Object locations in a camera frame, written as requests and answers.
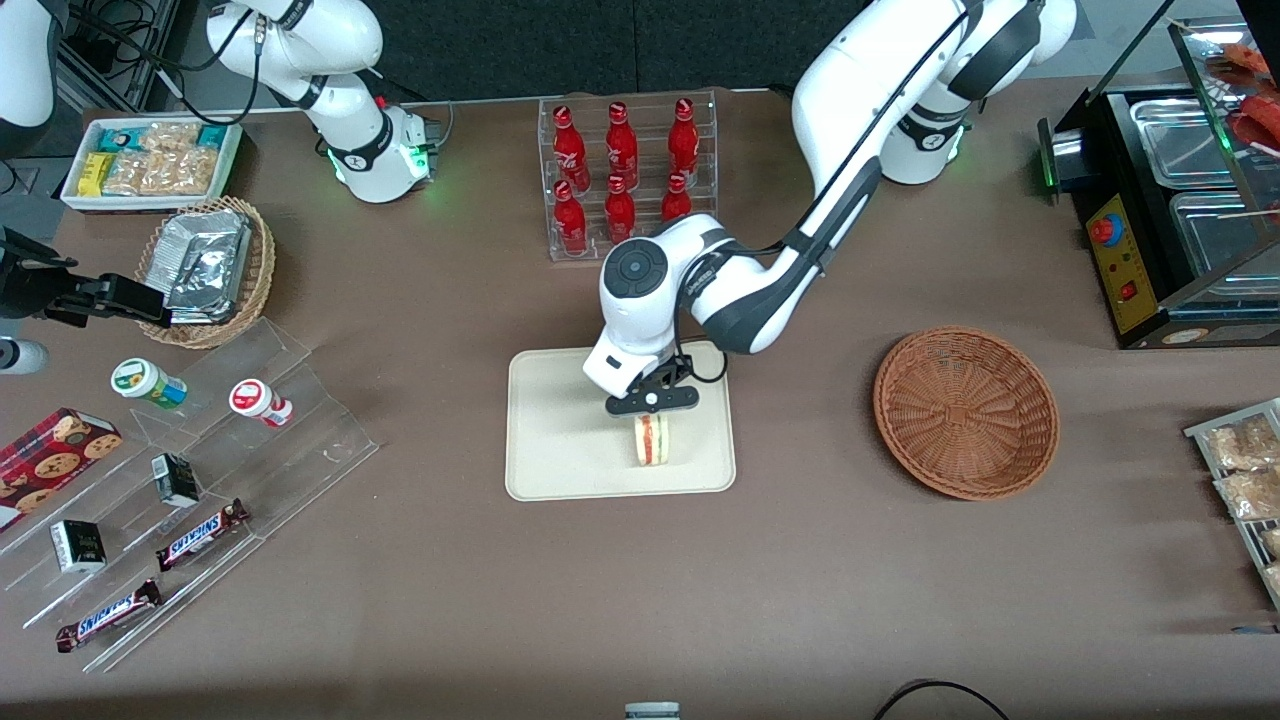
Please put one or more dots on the small black drink carton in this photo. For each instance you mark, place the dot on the small black drink carton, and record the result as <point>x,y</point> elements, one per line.
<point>177,480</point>
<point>78,546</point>

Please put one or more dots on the grey metal snack tray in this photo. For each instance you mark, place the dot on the grey metal snack tray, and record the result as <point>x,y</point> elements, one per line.
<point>1205,432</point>

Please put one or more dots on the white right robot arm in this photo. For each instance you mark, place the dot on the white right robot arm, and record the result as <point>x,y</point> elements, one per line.
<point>350,110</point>

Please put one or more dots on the clear acrylic bottle rack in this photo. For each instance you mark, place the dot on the clear acrylic bottle rack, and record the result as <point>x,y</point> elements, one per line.
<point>590,100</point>

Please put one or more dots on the small grey box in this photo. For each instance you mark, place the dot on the small grey box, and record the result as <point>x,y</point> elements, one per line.
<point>652,712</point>

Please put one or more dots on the black glass food warmer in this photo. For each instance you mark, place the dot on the black glass food warmer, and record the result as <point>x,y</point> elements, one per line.
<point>1135,290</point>

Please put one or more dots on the teal snack packet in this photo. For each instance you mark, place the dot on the teal snack packet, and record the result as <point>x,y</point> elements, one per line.
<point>212,136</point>
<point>120,138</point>

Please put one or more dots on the steel warmer pan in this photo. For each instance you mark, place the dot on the steel warmer pan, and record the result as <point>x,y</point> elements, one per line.
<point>1225,235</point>
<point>1185,140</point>

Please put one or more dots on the red plaid cookie box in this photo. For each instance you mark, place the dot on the red plaid cookie box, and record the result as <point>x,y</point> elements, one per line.
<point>50,465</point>

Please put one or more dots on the triangular sandwich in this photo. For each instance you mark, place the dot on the triangular sandwich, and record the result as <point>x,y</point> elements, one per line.
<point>652,440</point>

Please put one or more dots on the red cola bottle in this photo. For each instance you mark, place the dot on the red cola bottle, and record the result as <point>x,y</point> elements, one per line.
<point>570,150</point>
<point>684,145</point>
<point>620,212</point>
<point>570,225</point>
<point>677,200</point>
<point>622,150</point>

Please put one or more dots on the yellow snack packet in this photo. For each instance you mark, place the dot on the yellow snack packet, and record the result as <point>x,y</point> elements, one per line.
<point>95,175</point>

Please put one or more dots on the dark metal equipment rack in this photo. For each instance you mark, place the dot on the dark metal equipment rack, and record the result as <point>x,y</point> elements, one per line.
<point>120,60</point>

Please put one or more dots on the small blue object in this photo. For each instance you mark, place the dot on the small blue object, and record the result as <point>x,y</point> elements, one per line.
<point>1258,630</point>

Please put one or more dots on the beige rectangular serving tray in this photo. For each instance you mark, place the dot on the beige rectangular serving tray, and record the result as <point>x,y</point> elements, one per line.
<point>560,440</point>

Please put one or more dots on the silver foil packet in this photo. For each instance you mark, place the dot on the silver foil packet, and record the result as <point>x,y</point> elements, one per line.
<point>200,235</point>
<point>205,295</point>

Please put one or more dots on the red lid yogurt cup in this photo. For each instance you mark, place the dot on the red lid yogurt cup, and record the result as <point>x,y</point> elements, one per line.
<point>255,400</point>

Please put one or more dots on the red food in warmer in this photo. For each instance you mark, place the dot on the red food in warmer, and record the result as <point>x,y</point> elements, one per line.
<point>1255,100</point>

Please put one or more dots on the green lid yogurt cup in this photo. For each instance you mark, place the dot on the green lid yogurt cup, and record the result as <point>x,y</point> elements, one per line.
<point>145,380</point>

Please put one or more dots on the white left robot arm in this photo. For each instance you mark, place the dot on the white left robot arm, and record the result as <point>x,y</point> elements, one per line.
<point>850,110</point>

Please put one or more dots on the clear bag of crackers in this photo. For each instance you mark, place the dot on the clear bag of crackers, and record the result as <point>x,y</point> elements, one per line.
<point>1245,443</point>
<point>1272,542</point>
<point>1250,493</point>
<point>1274,580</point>

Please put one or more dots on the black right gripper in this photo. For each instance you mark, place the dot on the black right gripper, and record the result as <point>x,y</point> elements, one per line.
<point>30,291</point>

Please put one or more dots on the light tan wicker basket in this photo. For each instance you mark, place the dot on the light tan wicker basket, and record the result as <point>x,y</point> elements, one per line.
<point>262,270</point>

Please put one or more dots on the clear bag of nuts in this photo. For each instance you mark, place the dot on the clear bag of nuts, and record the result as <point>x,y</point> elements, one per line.
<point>170,137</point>
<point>130,173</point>
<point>188,172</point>

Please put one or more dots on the clear acrylic stepped shelf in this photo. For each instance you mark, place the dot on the clear acrylic stepped shelf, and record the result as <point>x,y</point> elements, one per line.
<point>300,450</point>

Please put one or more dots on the brown Snickers bar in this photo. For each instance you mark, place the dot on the brown Snickers bar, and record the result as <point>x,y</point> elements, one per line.
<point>200,535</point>
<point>108,616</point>

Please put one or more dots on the white rectangular snack tray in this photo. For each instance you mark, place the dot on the white rectangular snack tray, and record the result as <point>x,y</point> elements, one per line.
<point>72,195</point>

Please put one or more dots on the brown round wicker basket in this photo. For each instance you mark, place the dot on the brown round wicker basket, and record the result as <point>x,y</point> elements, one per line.
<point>965,415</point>

